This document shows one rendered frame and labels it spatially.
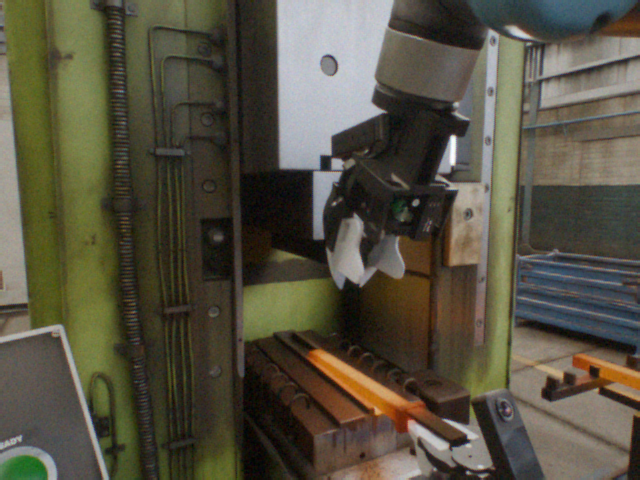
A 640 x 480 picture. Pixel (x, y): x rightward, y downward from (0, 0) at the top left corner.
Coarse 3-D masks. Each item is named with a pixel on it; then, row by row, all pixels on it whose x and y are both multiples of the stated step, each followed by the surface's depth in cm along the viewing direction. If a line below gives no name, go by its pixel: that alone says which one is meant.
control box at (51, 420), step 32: (0, 352) 41; (32, 352) 42; (64, 352) 44; (0, 384) 39; (32, 384) 41; (64, 384) 43; (0, 416) 39; (32, 416) 40; (64, 416) 42; (0, 448) 38; (32, 448) 39; (64, 448) 41; (96, 448) 43
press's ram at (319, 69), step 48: (240, 0) 67; (288, 0) 55; (336, 0) 58; (384, 0) 61; (240, 48) 68; (288, 48) 56; (336, 48) 59; (240, 96) 69; (288, 96) 57; (336, 96) 60; (240, 144) 71; (288, 144) 57
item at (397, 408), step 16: (320, 352) 90; (336, 368) 80; (352, 368) 80; (352, 384) 75; (368, 384) 73; (368, 400) 71; (384, 400) 67; (400, 400) 66; (400, 416) 62; (416, 416) 60; (432, 416) 60; (400, 432) 62; (432, 432) 57; (448, 432) 56; (464, 432) 56
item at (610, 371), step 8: (576, 360) 88; (584, 360) 87; (592, 360) 86; (600, 360) 86; (584, 368) 87; (608, 368) 83; (616, 368) 82; (624, 368) 82; (608, 376) 83; (616, 376) 81; (624, 376) 80; (632, 376) 79; (624, 384) 80; (632, 384) 79
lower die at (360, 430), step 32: (256, 352) 98; (288, 352) 95; (256, 384) 87; (320, 384) 79; (384, 384) 79; (320, 416) 70; (352, 416) 68; (384, 416) 70; (320, 448) 65; (352, 448) 68; (384, 448) 71
